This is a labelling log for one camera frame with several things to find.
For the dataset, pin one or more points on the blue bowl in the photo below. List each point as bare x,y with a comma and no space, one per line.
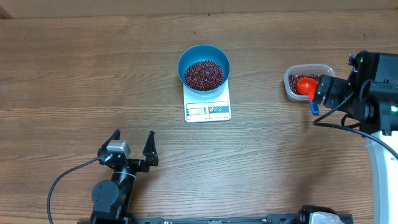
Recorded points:
203,52

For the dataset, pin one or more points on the clear plastic container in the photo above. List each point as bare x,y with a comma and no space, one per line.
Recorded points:
304,69

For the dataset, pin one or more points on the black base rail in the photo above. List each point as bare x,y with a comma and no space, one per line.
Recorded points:
270,219

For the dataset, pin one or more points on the red beans in bowl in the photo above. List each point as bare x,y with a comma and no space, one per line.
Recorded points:
204,75

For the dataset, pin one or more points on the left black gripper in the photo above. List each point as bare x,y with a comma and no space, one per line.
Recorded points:
150,155

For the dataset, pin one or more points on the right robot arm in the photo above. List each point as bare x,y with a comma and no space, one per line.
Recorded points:
374,75

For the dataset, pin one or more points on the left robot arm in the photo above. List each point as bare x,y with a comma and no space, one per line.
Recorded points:
111,198

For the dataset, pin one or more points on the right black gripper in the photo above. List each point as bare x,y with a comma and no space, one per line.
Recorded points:
334,93

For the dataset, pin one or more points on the white kitchen scale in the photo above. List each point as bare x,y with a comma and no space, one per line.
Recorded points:
200,108

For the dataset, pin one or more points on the red measuring scoop blue handle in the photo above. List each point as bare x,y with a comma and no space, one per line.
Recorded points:
307,86

